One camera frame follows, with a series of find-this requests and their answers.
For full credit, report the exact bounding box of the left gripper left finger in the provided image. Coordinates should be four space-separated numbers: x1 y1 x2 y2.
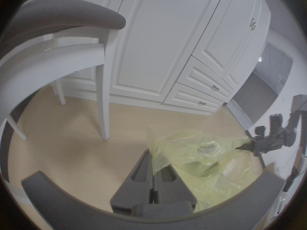
110 149 153 210

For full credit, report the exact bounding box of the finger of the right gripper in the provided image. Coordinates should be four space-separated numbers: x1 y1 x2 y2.
236 141 254 152

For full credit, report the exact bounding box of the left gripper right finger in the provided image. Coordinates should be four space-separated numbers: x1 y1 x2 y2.
153 164 197 213

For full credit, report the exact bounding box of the yellow plastic bag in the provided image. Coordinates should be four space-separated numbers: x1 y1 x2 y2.
147 126 255 213

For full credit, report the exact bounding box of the white wardrobe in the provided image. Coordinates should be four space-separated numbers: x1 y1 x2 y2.
51 0 271 115

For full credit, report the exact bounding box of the white chair with grey cushion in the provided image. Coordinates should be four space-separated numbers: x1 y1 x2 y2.
0 0 127 205

